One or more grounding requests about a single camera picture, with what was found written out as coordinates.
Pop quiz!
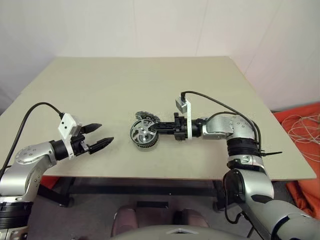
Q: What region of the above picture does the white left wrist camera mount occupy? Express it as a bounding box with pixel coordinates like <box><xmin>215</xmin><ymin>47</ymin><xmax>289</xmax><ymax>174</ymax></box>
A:
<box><xmin>57</xmin><ymin>112</ymin><xmax>84</xmax><ymax>160</ymax></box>

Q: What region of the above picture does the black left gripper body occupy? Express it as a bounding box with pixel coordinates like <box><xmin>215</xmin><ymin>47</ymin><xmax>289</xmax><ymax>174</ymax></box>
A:
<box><xmin>70</xmin><ymin>133</ymin><xmax>92</xmax><ymax>158</ymax></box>

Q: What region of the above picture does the tangled white cable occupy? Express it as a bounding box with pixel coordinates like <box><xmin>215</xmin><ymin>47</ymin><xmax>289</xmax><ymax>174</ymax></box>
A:
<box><xmin>280</xmin><ymin>113</ymin><xmax>320</xmax><ymax>146</ymax></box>

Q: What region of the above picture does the small orange cloth bag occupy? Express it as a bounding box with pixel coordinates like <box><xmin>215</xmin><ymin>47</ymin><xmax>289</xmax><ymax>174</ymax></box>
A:
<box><xmin>39</xmin><ymin>175</ymin><xmax>61</xmax><ymax>191</ymax></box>

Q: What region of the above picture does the black flat floor box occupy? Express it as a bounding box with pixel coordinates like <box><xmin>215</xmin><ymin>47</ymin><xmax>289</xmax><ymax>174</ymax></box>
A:
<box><xmin>135</xmin><ymin>200</ymin><xmax>169</xmax><ymax>209</ymax></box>

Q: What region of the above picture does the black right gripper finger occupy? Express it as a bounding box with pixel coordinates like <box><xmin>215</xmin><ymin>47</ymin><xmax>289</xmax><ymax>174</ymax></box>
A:
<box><xmin>154</xmin><ymin>121</ymin><xmax>175</xmax><ymax>129</ymax></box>
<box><xmin>148</xmin><ymin>126</ymin><xmax>175</xmax><ymax>135</ymax></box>

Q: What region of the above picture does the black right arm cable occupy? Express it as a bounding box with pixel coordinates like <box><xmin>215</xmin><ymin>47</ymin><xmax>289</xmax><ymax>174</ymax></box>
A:
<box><xmin>180</xmin><ymin>90</ymin><xmax>266</xmax><ymax>239</ymax></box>

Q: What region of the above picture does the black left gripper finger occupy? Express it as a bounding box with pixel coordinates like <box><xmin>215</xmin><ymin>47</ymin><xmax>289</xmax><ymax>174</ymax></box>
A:
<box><xmin>80</xmin><ymin>122</ymin><xmax>103</xmax><ymax>135</ymax></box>
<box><xmin>89</xmin><ymin>136</ymin><xmax>115</xmax><ymax>154</ymax></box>

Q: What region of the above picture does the large orange cloth bag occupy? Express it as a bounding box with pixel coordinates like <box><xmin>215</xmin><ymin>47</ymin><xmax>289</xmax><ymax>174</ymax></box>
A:
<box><xmin>271</xmin><ymin>100</ymin><xmax>320</xmax><ymax>221</ymax></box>

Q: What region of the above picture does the silver spoked rotor disc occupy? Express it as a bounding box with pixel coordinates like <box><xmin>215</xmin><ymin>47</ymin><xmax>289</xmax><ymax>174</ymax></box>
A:
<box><xmin>129</xmin><ymin>118</ymin><xmax>158</xmax><ymax>146</ymax></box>

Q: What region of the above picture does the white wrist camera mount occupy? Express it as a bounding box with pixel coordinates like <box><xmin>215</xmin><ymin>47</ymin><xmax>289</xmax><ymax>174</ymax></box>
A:
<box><xmin>175</xmin><ymin>94</ymin><xmax>194</xmax><ymax>140</ymax></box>
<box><xmin>57</xmin><ymin>112</ymin><xmax>84</xmax><ymax>160</ymax></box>

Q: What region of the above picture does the dark round housing cover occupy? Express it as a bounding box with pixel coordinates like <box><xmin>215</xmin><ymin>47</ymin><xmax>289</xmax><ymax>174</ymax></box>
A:
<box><xmin>134</xmin><ymin>110</ymin><xmax>161</xmax><ymax>124</ymax></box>

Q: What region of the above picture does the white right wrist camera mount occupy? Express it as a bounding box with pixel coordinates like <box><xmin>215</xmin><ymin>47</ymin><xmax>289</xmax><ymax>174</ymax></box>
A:
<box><xmin>175</xmin><ymin>94</ymin><xmax>194</xmax><ymax>140</ymax></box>

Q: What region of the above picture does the grey robot torso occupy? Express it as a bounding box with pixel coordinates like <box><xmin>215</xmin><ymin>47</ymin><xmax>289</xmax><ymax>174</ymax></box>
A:
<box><xmin>109</xmin><ymin>224</ymin><xmax>221</xmax><ymax>240</ymax></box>

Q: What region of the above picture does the black metal table frame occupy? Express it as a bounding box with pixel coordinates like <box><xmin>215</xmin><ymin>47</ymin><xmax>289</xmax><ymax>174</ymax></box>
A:
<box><xmin>36</xmin><ymin>175</ymin><xmax>229</xmax><ymax>214</ymax></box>

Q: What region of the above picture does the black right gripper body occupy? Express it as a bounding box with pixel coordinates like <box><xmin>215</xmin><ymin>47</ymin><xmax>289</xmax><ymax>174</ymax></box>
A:
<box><xmin>172</xmin><ymin>112</ymin><xmax>188</xmax><ymax>142</ymax></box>

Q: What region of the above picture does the dark maroon rounded shape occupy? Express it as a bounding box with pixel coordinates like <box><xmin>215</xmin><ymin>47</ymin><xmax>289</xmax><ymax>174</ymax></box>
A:
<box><xmin>110</xmin><ymin>205</ymin><xmax>139</xmax><ymax>238</ymax></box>
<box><xmin>173</xmin><ymin>207</ymin><xmax>210</xmax><ymax>229</ymax></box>

